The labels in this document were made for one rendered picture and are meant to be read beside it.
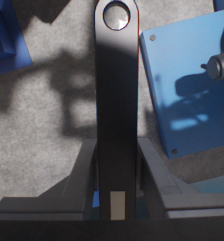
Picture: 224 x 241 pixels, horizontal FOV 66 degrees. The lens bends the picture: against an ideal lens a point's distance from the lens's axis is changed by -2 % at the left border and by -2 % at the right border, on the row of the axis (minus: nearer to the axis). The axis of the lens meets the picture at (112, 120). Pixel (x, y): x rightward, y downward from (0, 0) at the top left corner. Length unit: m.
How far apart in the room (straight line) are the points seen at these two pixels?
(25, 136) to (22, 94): 0.31
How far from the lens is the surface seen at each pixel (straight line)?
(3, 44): 1.24
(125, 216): 0.17
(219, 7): 1.40
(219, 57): 0.80
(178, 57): 1.15
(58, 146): 1.35
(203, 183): 0.24
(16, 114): 1.39
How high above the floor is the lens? 1.19
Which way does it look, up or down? 75 degrees down
